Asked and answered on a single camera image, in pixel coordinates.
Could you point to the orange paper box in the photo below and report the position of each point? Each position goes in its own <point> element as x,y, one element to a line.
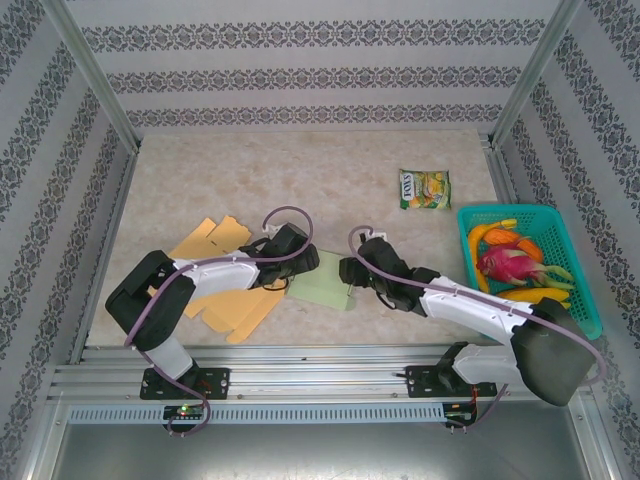
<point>235,320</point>

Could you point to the pink toy dragon fruit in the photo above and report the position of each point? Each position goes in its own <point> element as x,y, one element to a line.
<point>505,265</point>

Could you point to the aluminium mounting rail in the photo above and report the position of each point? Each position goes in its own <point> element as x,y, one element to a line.
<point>310,375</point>

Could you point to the green paper box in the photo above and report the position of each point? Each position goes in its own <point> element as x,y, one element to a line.
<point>325,290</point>

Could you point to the small circuit board green light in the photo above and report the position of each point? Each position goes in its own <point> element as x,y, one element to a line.
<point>182,411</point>

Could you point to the orange toy mango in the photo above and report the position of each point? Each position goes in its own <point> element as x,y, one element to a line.
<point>500,236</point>

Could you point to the teal plastic basket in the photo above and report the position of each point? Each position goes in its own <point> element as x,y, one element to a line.
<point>550,220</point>

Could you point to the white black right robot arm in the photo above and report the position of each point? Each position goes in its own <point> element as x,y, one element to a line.
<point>465,305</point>

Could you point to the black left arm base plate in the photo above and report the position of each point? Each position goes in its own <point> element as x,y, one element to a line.
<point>220,380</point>

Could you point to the yellow green candy packet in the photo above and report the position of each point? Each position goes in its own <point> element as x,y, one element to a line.
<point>425,190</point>

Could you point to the single yellow toy banana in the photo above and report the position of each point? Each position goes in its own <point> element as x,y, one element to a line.
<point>475,237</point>

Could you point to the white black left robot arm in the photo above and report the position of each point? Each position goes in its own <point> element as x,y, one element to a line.
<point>220,275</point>

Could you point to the aluminium frame post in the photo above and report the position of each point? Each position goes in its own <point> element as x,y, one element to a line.
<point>535,70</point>
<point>90,70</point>

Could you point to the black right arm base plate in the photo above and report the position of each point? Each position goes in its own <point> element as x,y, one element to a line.
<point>415,382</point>

